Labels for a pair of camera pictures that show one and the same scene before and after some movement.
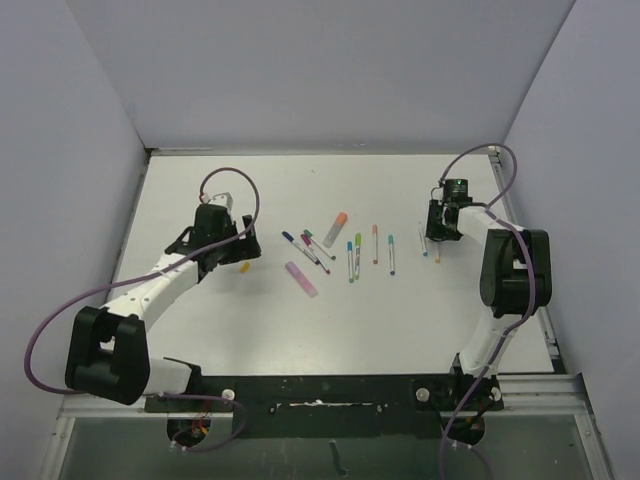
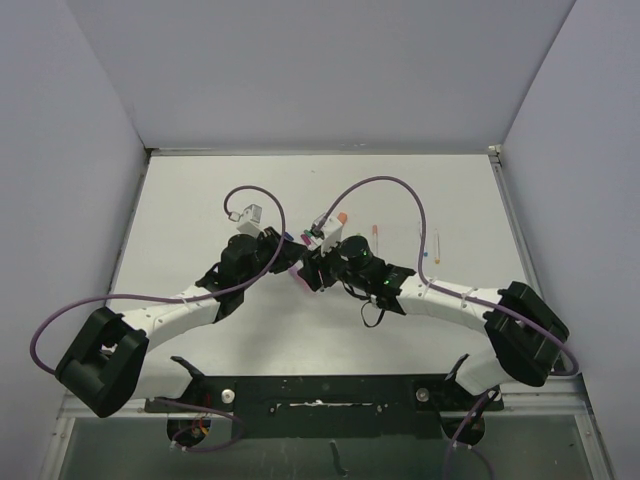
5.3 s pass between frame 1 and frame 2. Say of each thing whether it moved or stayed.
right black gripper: moved
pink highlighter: stayed
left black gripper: moved
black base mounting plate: stayed
